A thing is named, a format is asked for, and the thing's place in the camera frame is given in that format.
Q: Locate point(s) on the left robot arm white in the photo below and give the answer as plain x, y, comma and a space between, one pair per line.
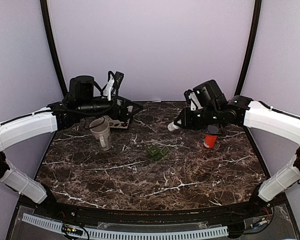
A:
85, 98

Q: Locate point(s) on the grey slotted cable duct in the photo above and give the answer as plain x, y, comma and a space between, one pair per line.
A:
111, 231

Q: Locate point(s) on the black front table rail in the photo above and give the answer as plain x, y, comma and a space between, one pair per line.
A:
78, 210

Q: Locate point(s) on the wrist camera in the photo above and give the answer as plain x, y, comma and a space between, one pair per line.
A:
191, 99
114, 80

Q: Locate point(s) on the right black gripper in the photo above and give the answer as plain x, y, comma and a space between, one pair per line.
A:
186, 123

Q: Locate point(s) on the orange pill bottle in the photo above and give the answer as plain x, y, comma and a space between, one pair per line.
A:
209, 141

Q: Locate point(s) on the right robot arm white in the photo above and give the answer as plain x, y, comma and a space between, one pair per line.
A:
207, 105

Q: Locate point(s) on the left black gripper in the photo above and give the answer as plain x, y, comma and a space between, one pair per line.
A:
122, 115

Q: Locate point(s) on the black right corner frame post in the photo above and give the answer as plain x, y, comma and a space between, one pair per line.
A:
250, 46

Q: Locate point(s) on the small white pill bottle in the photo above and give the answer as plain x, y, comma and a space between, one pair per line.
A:
174, 126

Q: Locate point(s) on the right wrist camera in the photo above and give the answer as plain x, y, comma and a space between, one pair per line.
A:
191, 99

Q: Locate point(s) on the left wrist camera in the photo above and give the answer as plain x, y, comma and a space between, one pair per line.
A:
114, 80

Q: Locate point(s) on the black corner frame post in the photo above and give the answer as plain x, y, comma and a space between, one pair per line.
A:
52, 46
250, 46

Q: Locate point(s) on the square floral ceramic plate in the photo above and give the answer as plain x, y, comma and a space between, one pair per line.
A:
116, 124

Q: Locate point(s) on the grey bottle cap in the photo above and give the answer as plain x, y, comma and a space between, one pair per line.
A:
212, 130

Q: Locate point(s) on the black left corner frame post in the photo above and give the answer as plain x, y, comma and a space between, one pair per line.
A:
52, 46

